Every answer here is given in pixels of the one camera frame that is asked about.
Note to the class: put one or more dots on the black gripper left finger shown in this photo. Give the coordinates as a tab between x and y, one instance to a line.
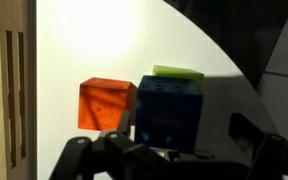
124	124

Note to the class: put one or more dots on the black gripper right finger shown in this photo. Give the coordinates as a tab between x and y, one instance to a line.
267	150

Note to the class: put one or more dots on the dark blue toy block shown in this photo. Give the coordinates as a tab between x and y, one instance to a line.
167	113

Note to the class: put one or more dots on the orange toy block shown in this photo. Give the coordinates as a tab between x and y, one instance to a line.
100	103

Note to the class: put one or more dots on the lime green toy block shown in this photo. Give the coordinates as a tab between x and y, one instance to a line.
177	72

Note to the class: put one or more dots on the light wooden tray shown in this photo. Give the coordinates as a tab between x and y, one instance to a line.
29	83

